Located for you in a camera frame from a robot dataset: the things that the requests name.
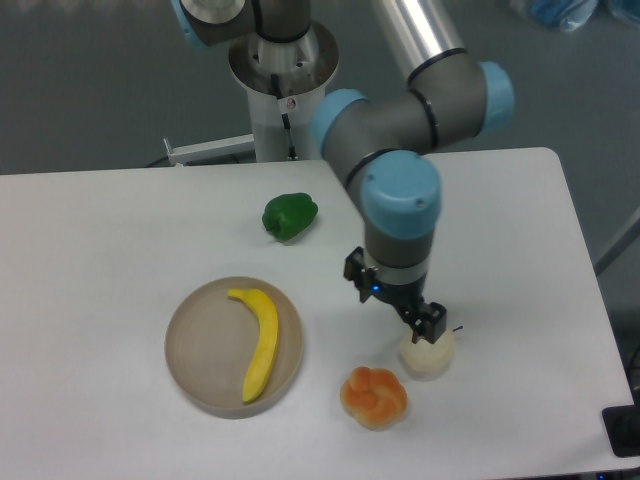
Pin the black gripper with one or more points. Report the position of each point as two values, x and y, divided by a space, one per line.
400 288

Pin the yellow toy banana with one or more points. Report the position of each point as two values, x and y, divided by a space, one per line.
260 368

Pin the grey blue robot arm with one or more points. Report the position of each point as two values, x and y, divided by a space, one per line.
378 150

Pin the beige round plate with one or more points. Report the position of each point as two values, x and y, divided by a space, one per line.
211 339

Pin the white toy pear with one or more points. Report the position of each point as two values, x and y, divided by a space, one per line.
428 360

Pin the orange knotted toy bread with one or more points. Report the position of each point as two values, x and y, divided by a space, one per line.
374 397

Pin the green toy bell pepper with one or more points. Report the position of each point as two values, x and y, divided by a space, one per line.
287 215

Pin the black device at edge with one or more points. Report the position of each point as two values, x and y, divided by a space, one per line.
622 427

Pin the blue plastic bag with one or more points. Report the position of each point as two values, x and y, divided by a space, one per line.
555 15

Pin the white metal bracket left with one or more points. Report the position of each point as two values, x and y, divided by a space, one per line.
211 152

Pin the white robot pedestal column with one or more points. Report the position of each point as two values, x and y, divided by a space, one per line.
284 83

